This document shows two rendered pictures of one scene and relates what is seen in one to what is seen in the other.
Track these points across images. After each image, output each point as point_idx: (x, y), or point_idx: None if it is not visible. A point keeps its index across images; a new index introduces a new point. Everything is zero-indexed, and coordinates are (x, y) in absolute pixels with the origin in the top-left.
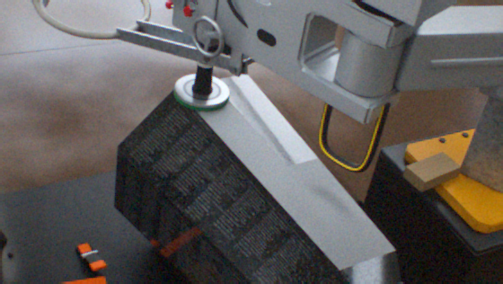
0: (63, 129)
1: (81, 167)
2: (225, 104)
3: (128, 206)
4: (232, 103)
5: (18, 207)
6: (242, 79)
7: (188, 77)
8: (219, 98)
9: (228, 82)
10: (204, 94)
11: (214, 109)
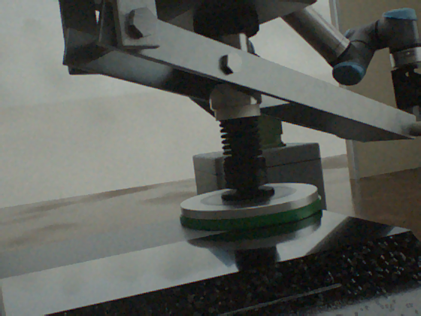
0: None
1: None
2: (200, 224)
3: None
4: (213, 234)
5: None
6: (362, 229)
7: (292, 184)
8: (208, 207)
9: (330, 221)
10: (221, 197)
11: (181, 220)
